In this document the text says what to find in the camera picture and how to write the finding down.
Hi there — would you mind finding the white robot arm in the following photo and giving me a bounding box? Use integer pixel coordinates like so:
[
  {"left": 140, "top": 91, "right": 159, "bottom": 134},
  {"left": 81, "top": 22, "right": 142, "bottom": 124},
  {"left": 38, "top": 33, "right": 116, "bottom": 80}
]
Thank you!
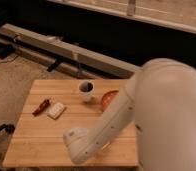
[{"left": 64, "top": 58, "right": 196, "bottom": 171}]

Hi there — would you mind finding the white cup with dark liquid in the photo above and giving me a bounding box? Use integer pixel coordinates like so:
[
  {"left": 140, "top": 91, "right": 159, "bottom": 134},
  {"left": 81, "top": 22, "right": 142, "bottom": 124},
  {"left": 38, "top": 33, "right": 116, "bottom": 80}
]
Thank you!
[{"left": 78, "top": 81, "right": 94, "bottom": 102}]

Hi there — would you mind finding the orange bowl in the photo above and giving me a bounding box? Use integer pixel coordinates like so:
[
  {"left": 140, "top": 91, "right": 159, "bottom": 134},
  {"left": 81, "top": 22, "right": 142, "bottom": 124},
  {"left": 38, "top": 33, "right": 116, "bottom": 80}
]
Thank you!
[{"left": 101, "top": 90, "right": 118, "bottom": 110}]

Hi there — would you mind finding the wooden table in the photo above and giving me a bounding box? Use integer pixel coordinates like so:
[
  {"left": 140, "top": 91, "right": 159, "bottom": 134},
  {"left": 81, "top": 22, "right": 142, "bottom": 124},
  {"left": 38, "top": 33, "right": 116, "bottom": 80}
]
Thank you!
[{"left": 2, "top": 78, "right": 140, "bottom": 168}]

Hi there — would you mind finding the black table leg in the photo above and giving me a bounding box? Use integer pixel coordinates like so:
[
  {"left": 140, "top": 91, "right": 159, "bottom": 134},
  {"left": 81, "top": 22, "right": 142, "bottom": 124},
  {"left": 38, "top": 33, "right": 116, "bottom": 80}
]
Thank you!
[{"left": 0, "top": 124, "right": 15, "bottom": 134}]

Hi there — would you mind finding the black bracket on rail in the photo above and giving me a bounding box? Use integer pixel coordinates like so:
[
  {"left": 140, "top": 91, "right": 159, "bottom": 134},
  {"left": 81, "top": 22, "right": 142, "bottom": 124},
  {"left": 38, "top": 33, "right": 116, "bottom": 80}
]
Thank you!
[{"left": 47, "top": 59, "right": 63, "bottom": 72}]

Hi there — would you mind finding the long grey metal rail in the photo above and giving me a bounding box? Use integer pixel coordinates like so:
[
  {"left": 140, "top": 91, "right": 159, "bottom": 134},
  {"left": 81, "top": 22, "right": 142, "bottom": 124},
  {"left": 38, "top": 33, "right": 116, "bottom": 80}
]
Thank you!
[{"left": 0, "top": 24, "right": 140, "bottom": 78}]

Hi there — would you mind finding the black cable on floor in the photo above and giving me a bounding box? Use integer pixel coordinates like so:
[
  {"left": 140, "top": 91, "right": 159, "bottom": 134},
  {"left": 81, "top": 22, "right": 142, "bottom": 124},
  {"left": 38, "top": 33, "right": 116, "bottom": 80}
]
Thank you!
[{"left": 0, "top": 53, "right": 20, "bottom": 75}]

